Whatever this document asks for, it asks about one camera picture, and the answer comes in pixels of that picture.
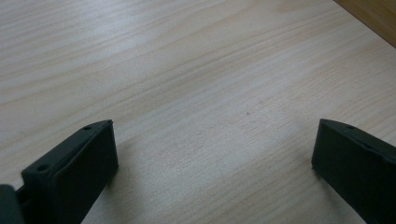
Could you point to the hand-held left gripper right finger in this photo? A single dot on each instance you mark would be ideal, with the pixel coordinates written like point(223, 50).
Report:
point(358, 174)

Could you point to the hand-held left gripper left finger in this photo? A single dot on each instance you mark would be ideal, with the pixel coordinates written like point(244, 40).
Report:
point(77, 174)

